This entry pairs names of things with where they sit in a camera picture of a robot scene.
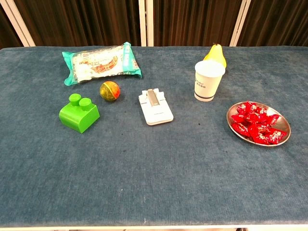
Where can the white paper cup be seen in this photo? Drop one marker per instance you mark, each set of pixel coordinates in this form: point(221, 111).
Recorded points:
point(204, 89)

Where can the silver metal plate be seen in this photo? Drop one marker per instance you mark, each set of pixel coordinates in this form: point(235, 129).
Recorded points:
point(285, 125)

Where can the white phone stand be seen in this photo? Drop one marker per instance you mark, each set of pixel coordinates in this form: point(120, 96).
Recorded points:
point(158, 115)

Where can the orange green ball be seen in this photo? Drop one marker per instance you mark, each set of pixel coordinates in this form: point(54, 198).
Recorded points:
point(110, 91)

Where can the blue table cloth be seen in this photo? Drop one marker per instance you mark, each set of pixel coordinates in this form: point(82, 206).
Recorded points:
point(154, 168)

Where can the teal snack bag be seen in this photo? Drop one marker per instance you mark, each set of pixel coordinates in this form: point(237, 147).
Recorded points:
point(101, 65)

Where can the green building block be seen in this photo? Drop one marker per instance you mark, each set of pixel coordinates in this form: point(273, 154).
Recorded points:
point(79, 118)

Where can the yellow pear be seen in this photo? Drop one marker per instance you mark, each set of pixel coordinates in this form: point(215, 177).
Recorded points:
point(215, 54)

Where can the dark curtain panel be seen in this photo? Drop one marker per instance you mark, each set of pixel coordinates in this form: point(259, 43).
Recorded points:
point(197, 21)
point(77, 21)
point(7, 31)
point(276, 21)

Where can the white frame post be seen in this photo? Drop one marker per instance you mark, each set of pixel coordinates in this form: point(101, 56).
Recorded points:
point(142, 24)
point(21, 24)
point(150, 24)
point(240, 24)

